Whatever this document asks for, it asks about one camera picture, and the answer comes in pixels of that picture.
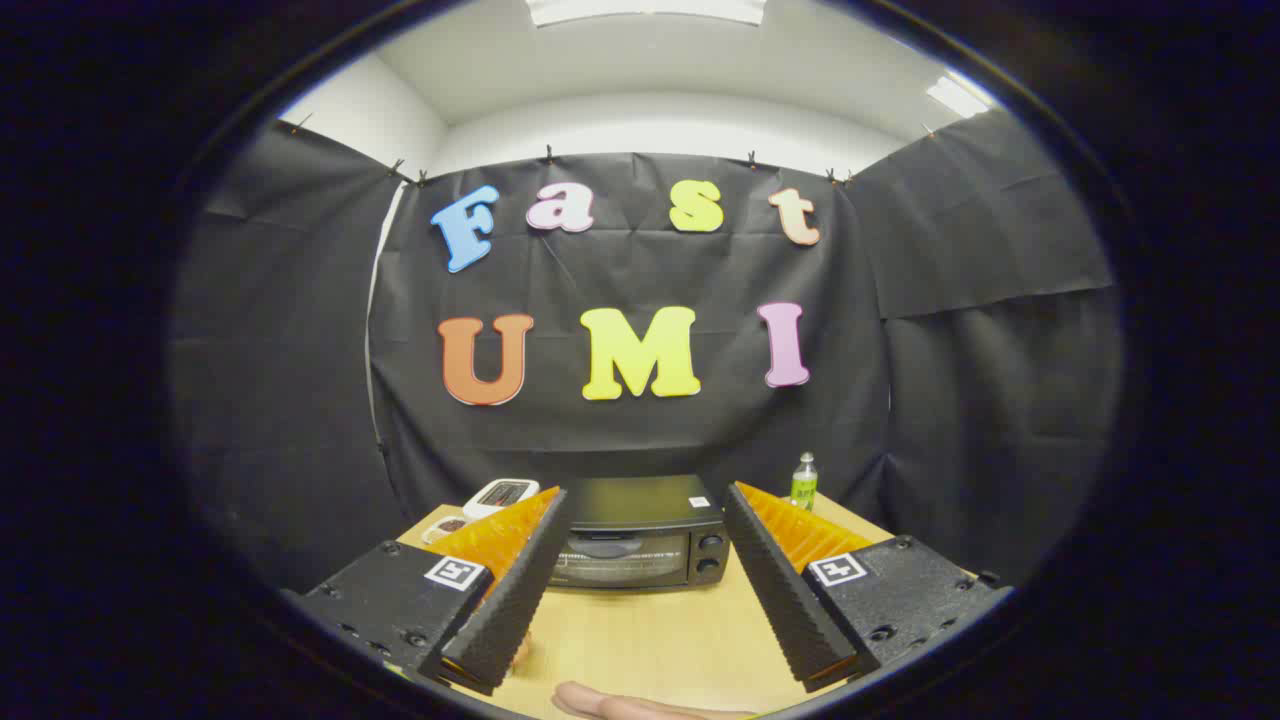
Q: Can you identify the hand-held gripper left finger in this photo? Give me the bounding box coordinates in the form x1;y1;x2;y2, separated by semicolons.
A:
283;486;573;697

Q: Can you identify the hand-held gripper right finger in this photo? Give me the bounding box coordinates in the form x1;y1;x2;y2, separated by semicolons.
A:
722;481;1013;693

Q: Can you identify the black toaster oven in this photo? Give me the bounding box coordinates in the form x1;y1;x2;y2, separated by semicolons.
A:
545;474;731;591

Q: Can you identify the white pop-up toaster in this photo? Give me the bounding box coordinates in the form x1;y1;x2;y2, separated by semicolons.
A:
462;478;541;521

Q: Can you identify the black backdrop cloth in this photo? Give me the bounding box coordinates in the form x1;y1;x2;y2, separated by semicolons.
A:
165;108;1126;601

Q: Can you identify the small ceiling light panel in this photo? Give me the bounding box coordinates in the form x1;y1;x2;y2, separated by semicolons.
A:
925;75;993;119

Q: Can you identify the long ceiling light panel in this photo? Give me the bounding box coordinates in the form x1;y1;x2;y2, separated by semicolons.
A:
527;0;767;27

